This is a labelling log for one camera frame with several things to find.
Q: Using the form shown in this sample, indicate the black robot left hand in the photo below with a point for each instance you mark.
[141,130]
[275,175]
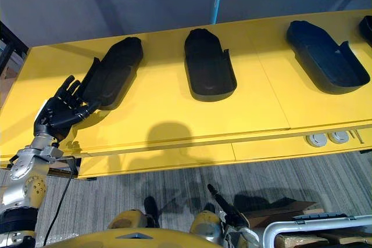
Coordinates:
[55,114]

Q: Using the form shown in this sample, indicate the round silver metal part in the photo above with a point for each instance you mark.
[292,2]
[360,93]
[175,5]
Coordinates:
[316,140]
[338,137]

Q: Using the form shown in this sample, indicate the black metal rack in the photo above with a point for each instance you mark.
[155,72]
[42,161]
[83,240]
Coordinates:
[11,39]

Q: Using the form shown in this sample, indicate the robot left leg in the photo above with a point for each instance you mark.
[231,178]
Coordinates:
[128,219]

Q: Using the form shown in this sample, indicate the robot leg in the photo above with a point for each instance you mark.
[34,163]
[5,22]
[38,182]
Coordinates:
[128,219]
[205,226]

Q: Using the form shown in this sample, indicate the dark robot left foot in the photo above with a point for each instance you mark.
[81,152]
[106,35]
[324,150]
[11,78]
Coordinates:
[151,210]

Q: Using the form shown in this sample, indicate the robot right leg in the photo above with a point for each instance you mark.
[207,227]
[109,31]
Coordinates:
[205,226]

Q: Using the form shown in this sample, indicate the white framed crate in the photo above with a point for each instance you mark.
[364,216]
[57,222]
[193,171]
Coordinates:
[319,222]

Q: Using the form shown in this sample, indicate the black plastic housing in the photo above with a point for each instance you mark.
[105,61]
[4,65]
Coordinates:
[116,73]
[325,59]
[209,71]
[366,28]

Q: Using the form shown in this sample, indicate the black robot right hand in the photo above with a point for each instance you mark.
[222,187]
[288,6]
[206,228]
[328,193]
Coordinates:
[232,216]

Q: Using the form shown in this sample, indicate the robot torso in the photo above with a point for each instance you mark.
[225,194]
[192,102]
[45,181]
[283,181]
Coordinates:
[130,240]

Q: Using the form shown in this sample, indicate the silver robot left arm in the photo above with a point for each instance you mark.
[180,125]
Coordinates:
[26,190]

